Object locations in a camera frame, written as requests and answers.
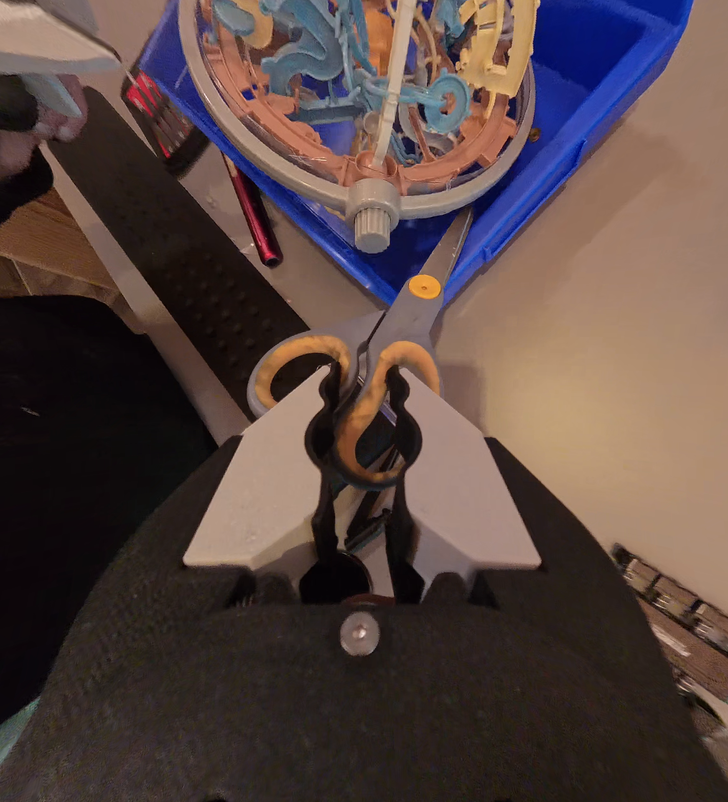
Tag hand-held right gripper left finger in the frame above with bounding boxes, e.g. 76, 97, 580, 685
182, 366, 341, 604

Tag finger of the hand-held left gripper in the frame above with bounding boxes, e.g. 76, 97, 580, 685
0, 11, 123, 118
28, 0, 106, 45

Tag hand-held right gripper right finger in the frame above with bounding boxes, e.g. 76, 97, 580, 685
386, 365, 542, 604

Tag grey orange handled scissors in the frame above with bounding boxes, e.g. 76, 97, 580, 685
247, 210, 475, 491

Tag plastic ball maze puzzle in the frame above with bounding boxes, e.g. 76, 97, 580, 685
178, 0, 538, 254

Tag small blue plastic bin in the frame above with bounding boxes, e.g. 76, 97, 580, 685
138, 0, 695, 307

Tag person's left hand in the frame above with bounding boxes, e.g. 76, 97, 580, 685
0, 74, 90, 184

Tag red black tool kit case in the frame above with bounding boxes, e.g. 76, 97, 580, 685
121, 69, 212, 180

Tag person's black clothing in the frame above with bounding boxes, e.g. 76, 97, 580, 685
0, 294, 216, 746

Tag black dotted wrist rest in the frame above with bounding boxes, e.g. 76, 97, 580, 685
47, 88, 312, 422

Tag black hand grip exerciser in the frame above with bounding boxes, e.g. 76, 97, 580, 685
608, 542, 728, 707

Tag red pen screwdriver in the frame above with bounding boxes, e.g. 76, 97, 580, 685
221, 150, 284, 268

